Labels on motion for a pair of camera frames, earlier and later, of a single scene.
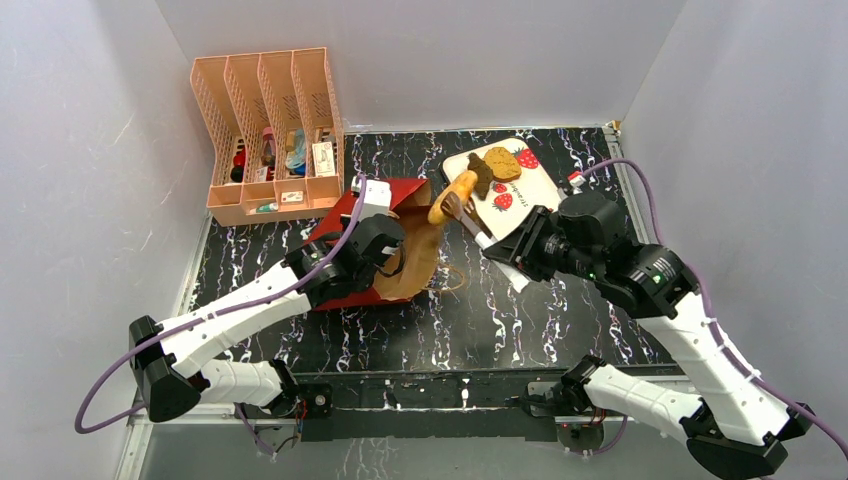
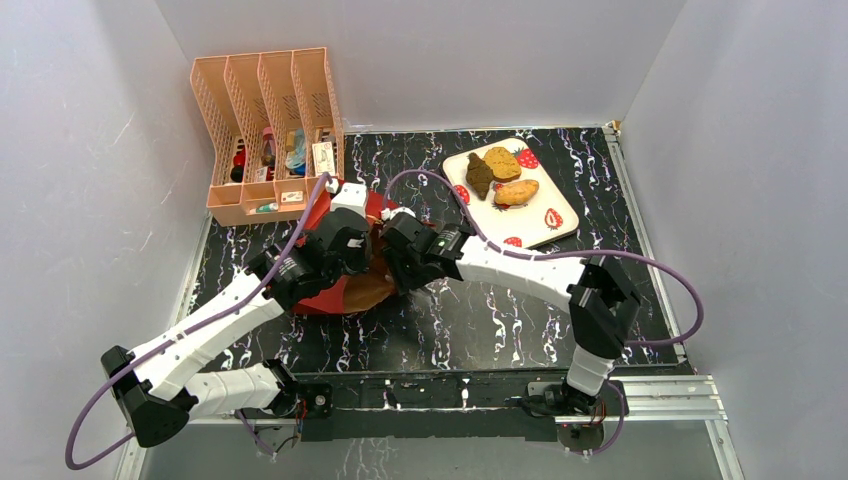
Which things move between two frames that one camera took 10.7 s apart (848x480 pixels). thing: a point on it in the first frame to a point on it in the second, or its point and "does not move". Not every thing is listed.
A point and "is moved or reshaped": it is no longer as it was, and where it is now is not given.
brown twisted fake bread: x=483 y=173 does not move
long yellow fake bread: x=463 y=185 to x=515 y=192
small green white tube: x=267 y=207 does not move
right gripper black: x=515 y=237 to x=400 y=258
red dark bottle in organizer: x=238 y=166 does not move
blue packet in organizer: x=296 y=160 does not move
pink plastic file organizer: x=279 y=135 does not move
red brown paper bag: x=409 y=265 is moved or reshaped
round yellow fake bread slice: x=503 y=164 does not move
